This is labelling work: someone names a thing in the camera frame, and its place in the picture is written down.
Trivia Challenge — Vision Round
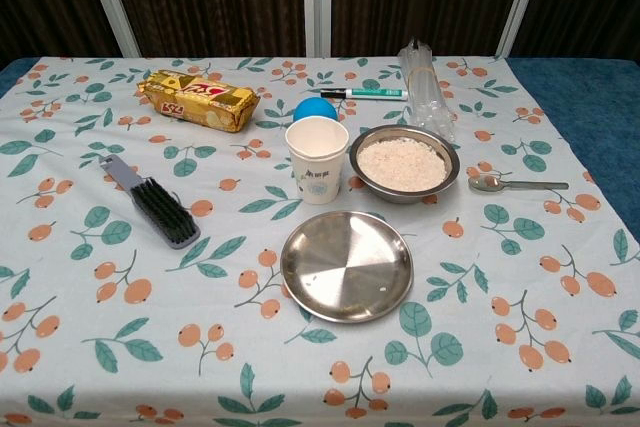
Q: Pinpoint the gold cracker packet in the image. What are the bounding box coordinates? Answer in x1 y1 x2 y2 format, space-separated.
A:
135 69 261 134

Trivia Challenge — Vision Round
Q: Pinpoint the grey black brush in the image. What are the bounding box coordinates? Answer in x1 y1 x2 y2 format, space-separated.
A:
97 154 202 251

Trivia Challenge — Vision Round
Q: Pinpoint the clear plastic straw bundle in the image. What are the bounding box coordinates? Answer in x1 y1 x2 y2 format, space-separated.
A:
398 36 459 143

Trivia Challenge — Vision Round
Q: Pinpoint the steel spoon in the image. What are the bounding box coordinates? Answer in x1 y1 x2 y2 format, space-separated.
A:
467 175 570 195

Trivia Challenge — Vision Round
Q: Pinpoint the steel bowl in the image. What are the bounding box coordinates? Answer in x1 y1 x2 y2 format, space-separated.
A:
348 124 461 206

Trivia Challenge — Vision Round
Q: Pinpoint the round steel plate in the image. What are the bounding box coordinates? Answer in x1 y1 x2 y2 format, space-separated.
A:
279 210 415 324

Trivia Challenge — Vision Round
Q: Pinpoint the white paper cup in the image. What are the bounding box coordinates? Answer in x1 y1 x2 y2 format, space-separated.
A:
284 116 350 206

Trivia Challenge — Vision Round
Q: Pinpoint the floral tablecloth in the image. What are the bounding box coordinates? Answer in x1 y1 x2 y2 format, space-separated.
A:
0 55 640 427

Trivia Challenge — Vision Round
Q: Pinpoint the green white marker pen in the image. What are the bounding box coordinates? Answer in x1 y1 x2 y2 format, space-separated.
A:
319 87 409 102

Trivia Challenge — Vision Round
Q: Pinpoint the blue ball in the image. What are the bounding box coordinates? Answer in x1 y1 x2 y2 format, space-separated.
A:
293 96 341 124

